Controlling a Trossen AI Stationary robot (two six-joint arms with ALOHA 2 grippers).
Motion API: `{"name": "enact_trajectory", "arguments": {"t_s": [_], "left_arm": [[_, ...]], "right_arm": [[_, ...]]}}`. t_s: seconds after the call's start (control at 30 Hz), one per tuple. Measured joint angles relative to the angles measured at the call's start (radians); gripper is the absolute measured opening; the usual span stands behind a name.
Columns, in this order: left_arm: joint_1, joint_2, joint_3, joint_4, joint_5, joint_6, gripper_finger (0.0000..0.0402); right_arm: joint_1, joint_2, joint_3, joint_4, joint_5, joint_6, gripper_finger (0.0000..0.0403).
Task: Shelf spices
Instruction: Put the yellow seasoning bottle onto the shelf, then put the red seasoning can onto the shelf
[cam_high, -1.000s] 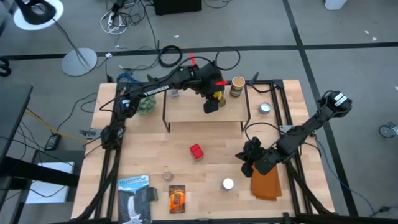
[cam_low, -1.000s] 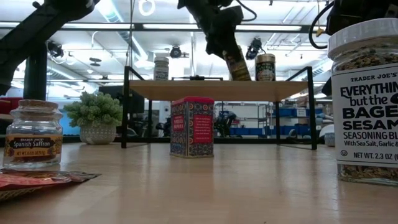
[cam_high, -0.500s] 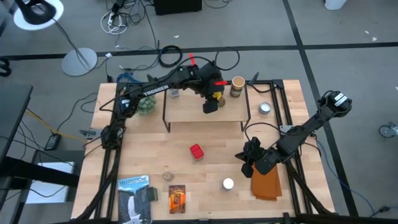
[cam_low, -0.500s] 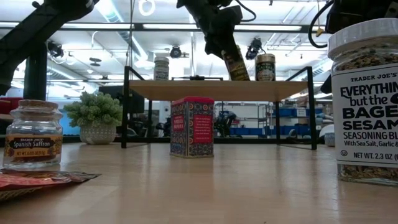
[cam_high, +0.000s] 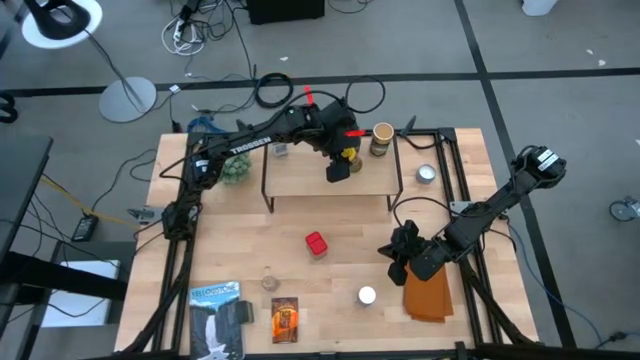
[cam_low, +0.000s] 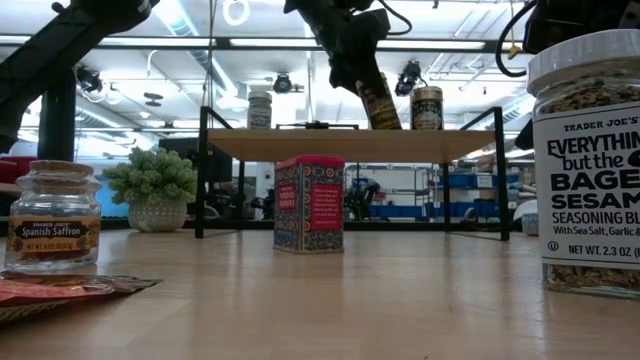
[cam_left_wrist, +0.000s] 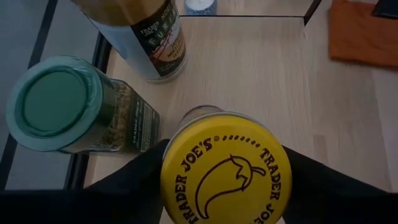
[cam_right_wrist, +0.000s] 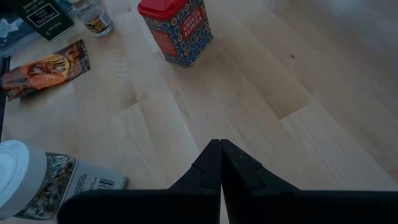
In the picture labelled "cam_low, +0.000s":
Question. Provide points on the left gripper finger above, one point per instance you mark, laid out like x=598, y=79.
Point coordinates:
x=379, y=62
x=345, y=72

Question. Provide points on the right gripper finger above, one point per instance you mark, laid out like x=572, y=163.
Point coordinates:
x=527, y=137

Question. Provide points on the chili onion jar yellow lid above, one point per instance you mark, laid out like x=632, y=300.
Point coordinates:
x=385, y=112

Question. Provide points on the spice jar tan lid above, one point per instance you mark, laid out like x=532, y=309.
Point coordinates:
x=426, y=112

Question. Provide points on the bagel seasoning jar white lid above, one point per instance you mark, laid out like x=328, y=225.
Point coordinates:
x=590, y=190
x=260, y=115

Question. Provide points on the smoked paprika tin red lid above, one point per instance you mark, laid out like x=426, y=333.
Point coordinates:
x=310, y=205

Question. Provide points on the saffron glass jar cork lid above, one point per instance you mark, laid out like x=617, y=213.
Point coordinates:
x=52, y=240

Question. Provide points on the orange seasoning packet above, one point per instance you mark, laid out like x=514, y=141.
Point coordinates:
x=60, y=295

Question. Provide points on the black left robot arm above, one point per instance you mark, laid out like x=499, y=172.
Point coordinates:
x=60, y=55

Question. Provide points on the small round silver container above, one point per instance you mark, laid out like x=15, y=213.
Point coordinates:
x=527, y=220

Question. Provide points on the black background equipment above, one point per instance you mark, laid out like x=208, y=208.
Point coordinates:
x=357, y=197

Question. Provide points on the rack with blue bins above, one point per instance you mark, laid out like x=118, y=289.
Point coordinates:
x=400, y=210

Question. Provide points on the black monitor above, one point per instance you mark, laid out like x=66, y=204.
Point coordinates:
x=180, y=150

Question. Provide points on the succulent plant patterned pot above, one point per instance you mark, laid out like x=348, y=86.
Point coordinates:
x=150, y=180

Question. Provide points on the red storage bin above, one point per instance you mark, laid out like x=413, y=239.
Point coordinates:
x=15, y=170

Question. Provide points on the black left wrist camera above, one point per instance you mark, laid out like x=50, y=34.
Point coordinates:
x=372, y=27

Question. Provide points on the black ceiling camera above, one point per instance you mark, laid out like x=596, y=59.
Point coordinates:
x=90, y=80
x=282, y=84

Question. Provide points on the wooden shelf black metal frame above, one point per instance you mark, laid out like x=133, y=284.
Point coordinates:
x=350, y=145

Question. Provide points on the black vertical post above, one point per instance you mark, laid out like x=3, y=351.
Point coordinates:
x=56, y=125

